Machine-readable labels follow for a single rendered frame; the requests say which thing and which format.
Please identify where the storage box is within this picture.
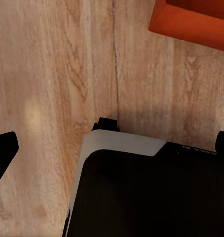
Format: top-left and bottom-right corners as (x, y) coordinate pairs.
(148, 0), (224, 51)

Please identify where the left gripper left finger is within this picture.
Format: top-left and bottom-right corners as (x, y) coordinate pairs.
(0, 131), (19, 179)

